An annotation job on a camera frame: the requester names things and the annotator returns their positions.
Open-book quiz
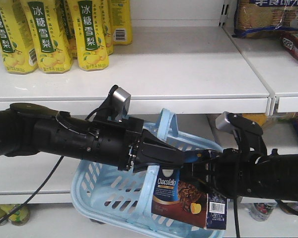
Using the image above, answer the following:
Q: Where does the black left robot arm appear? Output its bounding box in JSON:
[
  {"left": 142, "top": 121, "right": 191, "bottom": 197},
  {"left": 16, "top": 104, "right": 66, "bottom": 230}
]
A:
[{"left": 0, "top": 103, "right": 202, "bottom": 172}]

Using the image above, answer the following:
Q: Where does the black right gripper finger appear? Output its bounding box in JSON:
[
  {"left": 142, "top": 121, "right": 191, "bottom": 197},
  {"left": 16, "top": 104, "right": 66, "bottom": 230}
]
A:
[
  {"left": 185, "top": 150, "right": 223, "bottom": 179},
  {"left": 181, "top": 177, "right": 213, "bottom": 192}
]

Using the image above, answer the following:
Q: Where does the blue cracker bag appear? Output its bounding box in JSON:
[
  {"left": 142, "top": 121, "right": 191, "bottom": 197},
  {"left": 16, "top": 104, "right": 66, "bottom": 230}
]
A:
[{"left": 234, "top": 0, "right": 298, "bottom": 38}]

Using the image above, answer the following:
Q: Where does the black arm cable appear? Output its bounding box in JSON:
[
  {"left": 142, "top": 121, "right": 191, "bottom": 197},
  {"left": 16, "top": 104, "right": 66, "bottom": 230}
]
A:
[{"left": 0, "top": 156, "right": 65, "bottom": 229}]

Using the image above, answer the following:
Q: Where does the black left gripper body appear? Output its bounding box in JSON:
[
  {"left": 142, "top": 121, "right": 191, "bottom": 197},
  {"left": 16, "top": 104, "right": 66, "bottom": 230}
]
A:
[{"left": 86, "top": 116, "right": 144, "bottom": 171}]

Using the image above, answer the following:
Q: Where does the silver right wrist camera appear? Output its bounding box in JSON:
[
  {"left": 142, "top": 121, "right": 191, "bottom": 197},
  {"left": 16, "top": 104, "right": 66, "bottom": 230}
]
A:
[{"left": 215, "top": 112, "right": 237, "bottom": 134}]

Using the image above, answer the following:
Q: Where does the white snack shelf unit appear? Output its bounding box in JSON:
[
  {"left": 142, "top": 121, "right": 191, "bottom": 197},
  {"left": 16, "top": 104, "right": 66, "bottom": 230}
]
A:
[{"left": 0, "top": 0, "right": 298, "bottom": 238}]

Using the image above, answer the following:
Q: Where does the light blue plastic basket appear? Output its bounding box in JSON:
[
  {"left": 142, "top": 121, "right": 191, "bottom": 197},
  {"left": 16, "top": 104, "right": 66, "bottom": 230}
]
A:
[{"left": 71, "top": 108, "right": 224, "bottom": 238}]

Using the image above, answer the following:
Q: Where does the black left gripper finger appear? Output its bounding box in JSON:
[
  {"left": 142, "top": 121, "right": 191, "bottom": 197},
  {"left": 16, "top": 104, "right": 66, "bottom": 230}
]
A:
[
  {"left": 133, "top": 162, "right": 159, "bottom": 173},
  {"left": 135, "top": 129, "right": 201, "bottom": 165}
]

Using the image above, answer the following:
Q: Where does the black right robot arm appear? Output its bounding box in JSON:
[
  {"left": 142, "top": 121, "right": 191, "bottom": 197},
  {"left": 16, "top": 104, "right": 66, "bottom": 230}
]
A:
[{"left": 180, "top": 148, "right": 298, "bottom": 201}]

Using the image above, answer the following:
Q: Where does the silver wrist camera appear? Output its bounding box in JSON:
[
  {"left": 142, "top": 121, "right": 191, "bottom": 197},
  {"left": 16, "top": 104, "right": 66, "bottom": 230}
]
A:
[
  {"left": 215, "top": 112, "right": 237, "bottom": 134},
  {"left": 108, "top": 85, "right": 131, "bottom": 121}
]

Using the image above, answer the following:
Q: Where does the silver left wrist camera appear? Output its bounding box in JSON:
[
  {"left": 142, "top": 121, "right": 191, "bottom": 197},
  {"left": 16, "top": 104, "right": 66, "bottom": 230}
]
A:
[{"left": 108, "top": 85, "right": 131, "bottom": 121}]

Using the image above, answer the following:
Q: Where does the yellow pear drink bottle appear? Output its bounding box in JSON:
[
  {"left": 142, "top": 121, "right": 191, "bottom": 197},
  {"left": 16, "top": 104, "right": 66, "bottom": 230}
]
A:
[
  {"left": 68, "top": 0, "right": 109, "bottom": 71},
  {"left": 0, "top": 0, "right": 38, "bottom": 74},
  {"left": 21, "top": 0, "right": 73, "bottom": 73}
]

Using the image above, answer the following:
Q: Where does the Chocofello cookie box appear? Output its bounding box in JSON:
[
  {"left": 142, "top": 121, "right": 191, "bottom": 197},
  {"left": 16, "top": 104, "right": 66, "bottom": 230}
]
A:
[{"left": 151, "top": 164, "right": 227, "bottom": 230}]

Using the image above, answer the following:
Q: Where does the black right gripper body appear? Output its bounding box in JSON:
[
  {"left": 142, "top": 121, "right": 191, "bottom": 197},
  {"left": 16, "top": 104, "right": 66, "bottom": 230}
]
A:
[{"left": 211, "top": 148, "right": 253, "bottom": 198}]

